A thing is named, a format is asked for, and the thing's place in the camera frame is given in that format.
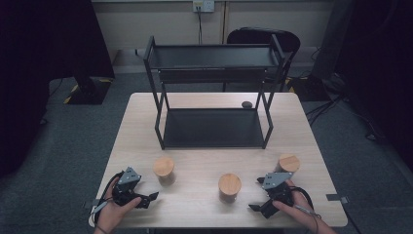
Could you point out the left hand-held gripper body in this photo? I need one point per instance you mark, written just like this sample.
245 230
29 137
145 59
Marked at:
125 191

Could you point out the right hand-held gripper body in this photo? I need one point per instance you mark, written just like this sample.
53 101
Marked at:
277 195

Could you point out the glass jar with beige contents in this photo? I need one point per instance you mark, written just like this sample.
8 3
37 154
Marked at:
164 170

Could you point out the glass jar with brown contents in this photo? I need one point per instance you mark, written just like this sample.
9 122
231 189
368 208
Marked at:
288 163

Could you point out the glass jar with red contents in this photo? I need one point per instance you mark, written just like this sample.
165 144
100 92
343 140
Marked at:
229 187

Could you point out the black metal two-tier shelf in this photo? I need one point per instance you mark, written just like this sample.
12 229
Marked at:
212 128

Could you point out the person's right hand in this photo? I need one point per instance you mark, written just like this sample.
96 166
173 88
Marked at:
297 209

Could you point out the person's left hand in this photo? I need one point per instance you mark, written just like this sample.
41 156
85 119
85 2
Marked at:
110 214

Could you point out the small dark round pebble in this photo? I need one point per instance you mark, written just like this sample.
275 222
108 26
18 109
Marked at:
246 104

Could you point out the black floor plate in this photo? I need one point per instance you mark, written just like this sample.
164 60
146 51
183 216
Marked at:
310 88

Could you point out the black stand base striped tape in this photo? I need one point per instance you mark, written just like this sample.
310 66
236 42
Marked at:
87 92

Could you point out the black chair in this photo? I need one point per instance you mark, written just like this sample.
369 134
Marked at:
285 40

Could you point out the black curtain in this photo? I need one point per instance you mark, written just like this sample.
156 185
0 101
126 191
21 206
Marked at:
383 65
39 65

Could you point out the grey upright stand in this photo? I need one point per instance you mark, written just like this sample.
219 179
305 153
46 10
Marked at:
332 39

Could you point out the white wall outlet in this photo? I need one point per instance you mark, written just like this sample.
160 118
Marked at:
203 5

